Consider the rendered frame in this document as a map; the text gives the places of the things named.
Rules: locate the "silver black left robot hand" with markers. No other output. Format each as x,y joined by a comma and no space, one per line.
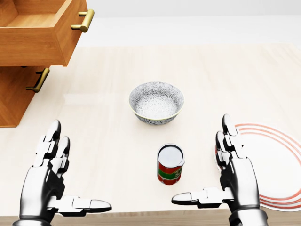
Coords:
40,188

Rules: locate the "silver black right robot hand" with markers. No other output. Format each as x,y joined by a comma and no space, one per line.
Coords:
242,183

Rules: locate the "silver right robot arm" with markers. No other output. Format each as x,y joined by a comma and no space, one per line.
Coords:
249,219

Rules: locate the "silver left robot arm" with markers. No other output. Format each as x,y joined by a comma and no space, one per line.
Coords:
30,223

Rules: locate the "wooden cabinet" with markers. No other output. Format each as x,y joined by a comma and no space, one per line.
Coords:
5,115

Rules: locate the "wooden cabinet drawer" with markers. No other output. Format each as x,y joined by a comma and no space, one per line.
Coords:
27,103
30,44

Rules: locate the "white plate with red rings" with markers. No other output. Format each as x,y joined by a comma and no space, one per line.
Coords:
270,164

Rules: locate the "red and green tin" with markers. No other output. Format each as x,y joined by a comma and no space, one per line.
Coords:
169,169

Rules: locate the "grey floral patterned bowl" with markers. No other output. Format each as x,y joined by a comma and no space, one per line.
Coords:
156,106

